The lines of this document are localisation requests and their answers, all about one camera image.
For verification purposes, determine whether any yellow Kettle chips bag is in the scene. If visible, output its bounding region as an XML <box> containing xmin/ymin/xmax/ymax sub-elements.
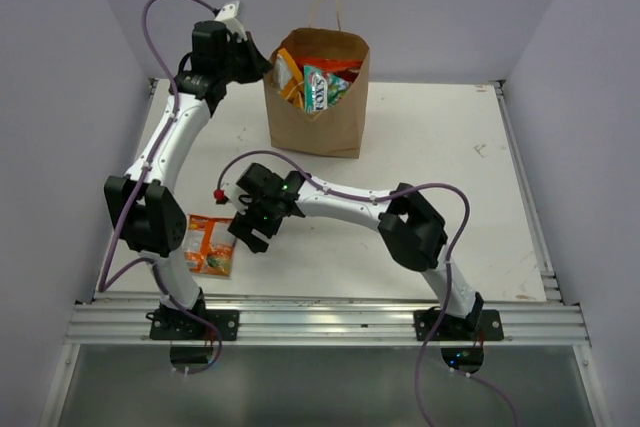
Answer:
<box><xmin>273</xmin><ymin>48</ymin><xmax>304</xmax><ymax>111</ymax></box>

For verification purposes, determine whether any aluminium front rail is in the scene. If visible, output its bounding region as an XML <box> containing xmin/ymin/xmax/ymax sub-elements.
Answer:
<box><xmin>64</xmin><ymin>295</ymin><xmax>590</xmax><ymax>347</ymax></box>

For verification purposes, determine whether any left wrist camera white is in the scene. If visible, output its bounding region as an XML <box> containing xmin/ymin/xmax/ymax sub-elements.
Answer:
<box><xmin>215</xmin><ymin>0</ymin><xmax>241</xmax><ymax>30</ymax></box>

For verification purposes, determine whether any orange small snack bag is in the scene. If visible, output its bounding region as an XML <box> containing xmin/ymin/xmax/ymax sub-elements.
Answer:
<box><xmin>183</xmin><ymin>214</ymin><xmax>236</xmax><ymax>278</ymax></box>

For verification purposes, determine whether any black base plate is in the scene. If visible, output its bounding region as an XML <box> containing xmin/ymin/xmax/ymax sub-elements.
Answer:
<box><xmin>413</xmin><ymin>307</ymin><xmax>505</xmax><ymax>342</ymax></box>
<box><xmin>145</xmin><ymin>300</ymin><xmax>240</xmax><ymax>341</ymax></box>

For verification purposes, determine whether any teal Fox's candy bag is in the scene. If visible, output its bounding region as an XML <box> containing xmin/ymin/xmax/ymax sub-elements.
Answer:
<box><xmin>303</xmin><ymin>65</ymin><xmax>351</xmax><ymax>114</ymax></box>

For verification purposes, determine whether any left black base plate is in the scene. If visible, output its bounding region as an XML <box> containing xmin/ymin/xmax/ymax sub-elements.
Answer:
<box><xmin>145</xmin><ymin>300</ymin><xmax>240</xmax><ymax>341</ymax></box>

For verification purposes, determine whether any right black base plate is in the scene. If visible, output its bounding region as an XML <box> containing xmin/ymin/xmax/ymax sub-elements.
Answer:
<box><xmin>413</xmin><ymin>307</ymin><xmax>505</xmax><ymax>342</ymax></box>

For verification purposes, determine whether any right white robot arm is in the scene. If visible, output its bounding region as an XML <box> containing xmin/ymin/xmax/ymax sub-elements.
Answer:
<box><xmin>214</xmin><ymin>163</ymin><xmax>484</xmax><ymax>340</ymax></box>

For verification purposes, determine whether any red Doritos bag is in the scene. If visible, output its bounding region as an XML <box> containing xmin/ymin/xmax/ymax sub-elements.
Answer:
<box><xmin>333</xmin><ymin>66</ymin><xmax>361</xmax><ymax>83</ymax></box>

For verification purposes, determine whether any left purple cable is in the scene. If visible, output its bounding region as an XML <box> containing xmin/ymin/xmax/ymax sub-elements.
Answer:
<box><xmin>98</xmin><ymin>0</ymin><xmax>224</xmax><ymax>375</ymax></box>

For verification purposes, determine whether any brown paper bag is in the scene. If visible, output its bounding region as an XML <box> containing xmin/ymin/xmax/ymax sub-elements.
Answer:
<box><xmin>264</xmin><ymin>0</ymin><xmax>370</xmax><ymax>159</ymax></box>

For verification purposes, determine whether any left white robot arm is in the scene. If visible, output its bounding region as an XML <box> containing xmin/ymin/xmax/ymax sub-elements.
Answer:
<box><xmin>104</xmin><ymin>18</ymin><xmax>271</xmax><ymax>340</ymax></box>

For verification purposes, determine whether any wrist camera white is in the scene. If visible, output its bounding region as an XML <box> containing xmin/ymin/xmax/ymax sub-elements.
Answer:
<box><xmin>213</xmin><ymin>184</ymin><xmax>245</xmax><ymax>206</ymax></box>
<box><xmin>215</xmin><ymin>0</ymin><xmax>241</xmax><ymax>30</ymax></box>

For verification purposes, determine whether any red cassava chips bag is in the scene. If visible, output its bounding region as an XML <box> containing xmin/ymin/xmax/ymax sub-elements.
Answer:
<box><xmin>294</xmin><ymin>56</ymin><xmax>363</xmax><ymax>73</ymax></box>

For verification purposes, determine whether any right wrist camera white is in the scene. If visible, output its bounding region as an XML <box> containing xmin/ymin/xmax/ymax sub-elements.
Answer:
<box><xmin>213</xmin><ymin>184</ymin><xmax>245</xmax><ymax>206</ymax></box>

